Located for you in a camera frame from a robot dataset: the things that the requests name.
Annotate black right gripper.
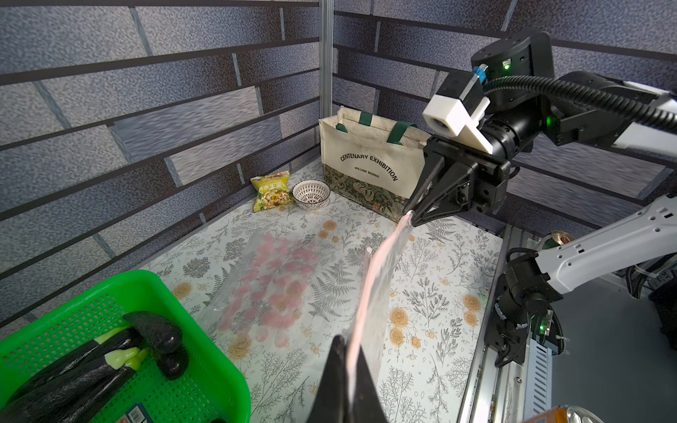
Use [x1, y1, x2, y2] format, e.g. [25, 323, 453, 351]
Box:
[404, 113, 539, 227]

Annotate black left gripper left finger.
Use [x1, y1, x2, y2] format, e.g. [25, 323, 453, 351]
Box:
[306, 335, 348, 423]

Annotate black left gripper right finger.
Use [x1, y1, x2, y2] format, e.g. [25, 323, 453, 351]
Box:
[350, 350, 388, 423]

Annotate clear pink-dotted zip-top bag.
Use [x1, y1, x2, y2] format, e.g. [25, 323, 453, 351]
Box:
[346, 211, 414, 382]

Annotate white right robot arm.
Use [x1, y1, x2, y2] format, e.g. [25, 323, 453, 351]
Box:
[379, 26, 676, 348]

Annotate long eggplant centre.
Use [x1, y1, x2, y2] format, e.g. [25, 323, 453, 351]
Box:
[1, 347, 148, 422]

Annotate floral patterned table mat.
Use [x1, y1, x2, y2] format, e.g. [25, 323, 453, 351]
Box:
[145, 195, 502, 422]

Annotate green plastic basket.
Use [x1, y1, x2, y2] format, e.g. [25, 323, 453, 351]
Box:
[1, 271, 251, 422]

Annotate green drink can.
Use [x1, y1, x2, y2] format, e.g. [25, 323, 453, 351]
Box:
[538, 230, 575, 250]

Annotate small patterned bowl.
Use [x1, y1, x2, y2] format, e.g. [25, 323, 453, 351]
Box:
[292, 180, 331, 211]

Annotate yellow snack packet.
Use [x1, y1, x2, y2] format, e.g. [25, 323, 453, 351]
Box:
[250, 171, 294, 213]

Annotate barcode sticker label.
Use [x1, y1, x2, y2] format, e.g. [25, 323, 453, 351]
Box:
[116, 403, 153, 423]

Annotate tape roll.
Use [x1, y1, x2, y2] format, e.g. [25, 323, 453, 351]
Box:
[524, 405, 603, 423]

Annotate beige tote bag green handles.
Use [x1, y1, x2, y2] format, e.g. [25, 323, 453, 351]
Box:
[319, 107, 430, 221]

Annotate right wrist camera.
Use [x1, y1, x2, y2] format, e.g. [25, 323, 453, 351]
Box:
[422, 65, 495, 154]

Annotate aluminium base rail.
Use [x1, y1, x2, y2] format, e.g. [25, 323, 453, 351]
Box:
[457, 225, 553, 423]

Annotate small eggplant at basket wall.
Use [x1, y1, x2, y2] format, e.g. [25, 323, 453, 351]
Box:
[153, 345, 190, 381]

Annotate black corrugated cable conduit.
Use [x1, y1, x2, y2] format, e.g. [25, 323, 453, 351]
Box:
[483, 73, 677, 133]

